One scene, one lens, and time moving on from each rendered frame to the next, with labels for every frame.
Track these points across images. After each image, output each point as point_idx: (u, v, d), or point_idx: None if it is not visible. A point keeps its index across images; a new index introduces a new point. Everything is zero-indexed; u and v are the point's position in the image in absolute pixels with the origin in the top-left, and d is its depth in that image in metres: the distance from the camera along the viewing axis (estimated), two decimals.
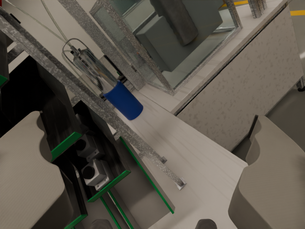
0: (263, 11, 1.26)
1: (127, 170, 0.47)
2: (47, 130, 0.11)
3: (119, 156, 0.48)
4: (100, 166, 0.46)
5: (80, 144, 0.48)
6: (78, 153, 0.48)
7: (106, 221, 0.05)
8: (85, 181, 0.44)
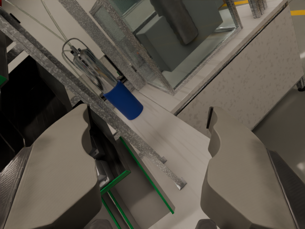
0: (263, 10, 1.25)
1: (127, 170, 0.46)
2: (91, 122, 0.12)
3: (119, 156, 0.48)
4: (100, 166, 0.46)
5: None
6: None
7: (106, 221, 0.05)
8: None
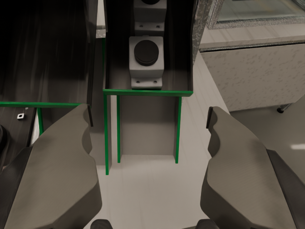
0: None
1: (188, 91, 0.28)
2: (92, 122, 0.12)
3: (189, 62, 0.28)
4: (162, 57, 0.25)
5: None
6: (136, 2, 0.24)
7: (106, 221, 0.05)
8: (130, 61, 0.23)
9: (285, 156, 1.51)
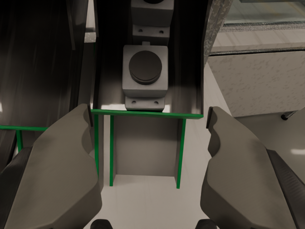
0: None
1: (197, 113, 0.23)
2: (92, 122, 0.12)
3: (199, 78, 0.22)
4: (166, 72, 0.19)
5: None
6: (135, 1, 0.18)
7: (106, 221, 0.05)
8: (124, 77, 0.17)
9: (288, 166, 1.46)
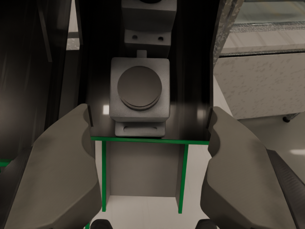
0: None
1: (204, 137, 0.18)
2: (92, 122, 0.12)
3: (208, 95, 0.18)
4: (167, 91, 0.15)
5: None
6: None
7: (106, 221, 0.05)
8: (112, 101, 0.13)
9: None
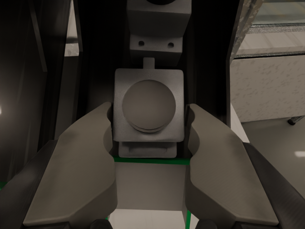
0: None
1: None
2: None
3: (224, 108, 0.16)
4: (179, 106, 0.13)
5: None
6: (133, 1, 0.12)
7: (106, 221, 0.05)
8: (115, 121, 0.11)
9: (297, 174, 1.39)
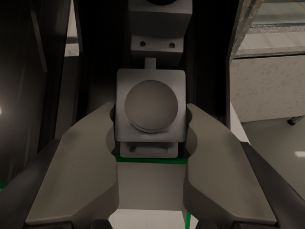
0: None
1: None
2: None
3: (224, 108, 0.16)
4: (181, 107, 0.13)
5: None
6: (134, 1, 0.12)
7: (106, 221, 0.05)
8: (118, 121, 0.11)
9: (297, 174, 1.39)
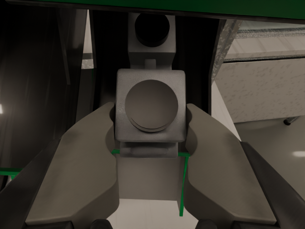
0: None
1: None
2: None
3: (207, 112, 0.20)
4: (181, 107, 0.13)
5: (155, 28, 0.16)
6: (132, 45, 0.16)
7: (106, 221, 0.05)
8: (118, 120, 0.11)
9: (292, 173, 1.43)
